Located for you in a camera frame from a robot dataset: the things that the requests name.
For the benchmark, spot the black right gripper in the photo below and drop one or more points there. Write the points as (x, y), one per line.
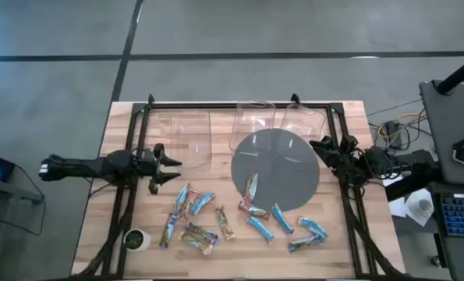
(350, 156)

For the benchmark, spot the clear plastic bin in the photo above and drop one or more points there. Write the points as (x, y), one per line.
(188, 132)
(305, 121)
(251, 117)

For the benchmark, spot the white paper napkin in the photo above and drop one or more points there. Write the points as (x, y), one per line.
(415, 214)

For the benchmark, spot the black caster wheel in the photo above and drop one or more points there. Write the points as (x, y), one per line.
(435, 260)

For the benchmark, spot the black support beam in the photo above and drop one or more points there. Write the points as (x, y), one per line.
(407, 186)

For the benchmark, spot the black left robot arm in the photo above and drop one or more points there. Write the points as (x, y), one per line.
(83, 168)

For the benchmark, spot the black power adapter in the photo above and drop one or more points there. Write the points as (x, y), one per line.
(391, 128)

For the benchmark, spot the white paper sheet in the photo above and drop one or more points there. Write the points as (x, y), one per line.
(397, 207)

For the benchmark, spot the grey side cart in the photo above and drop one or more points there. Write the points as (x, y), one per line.
(5, 192)

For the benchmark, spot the small plant in white pot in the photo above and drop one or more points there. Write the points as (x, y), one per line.
(135, 239)

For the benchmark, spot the grey round mat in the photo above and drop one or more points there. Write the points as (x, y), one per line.
(278, 183)

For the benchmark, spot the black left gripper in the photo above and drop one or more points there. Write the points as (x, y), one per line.
(146, 166)

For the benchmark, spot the black pole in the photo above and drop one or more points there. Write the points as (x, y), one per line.
(459, 74)

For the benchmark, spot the white cup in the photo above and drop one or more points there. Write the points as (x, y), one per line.
(424, 204)

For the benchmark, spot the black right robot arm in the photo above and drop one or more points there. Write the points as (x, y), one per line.
(377, 160)

